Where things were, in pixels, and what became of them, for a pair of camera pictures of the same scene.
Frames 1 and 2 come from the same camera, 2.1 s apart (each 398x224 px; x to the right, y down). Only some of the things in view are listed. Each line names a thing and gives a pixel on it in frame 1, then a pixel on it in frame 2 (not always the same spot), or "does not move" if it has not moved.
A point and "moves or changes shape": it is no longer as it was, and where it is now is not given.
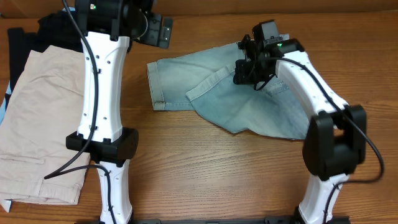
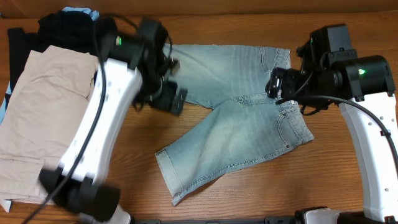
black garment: x=56 y=28 does not move
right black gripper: x=244 y=78 -> x=291 y=76
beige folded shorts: x=45 y=107 does not move
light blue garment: x=5 y=205 does not move
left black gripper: x=160 y=35 -> x=169 y=97
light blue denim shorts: x=206 y=78 moves or changes shape
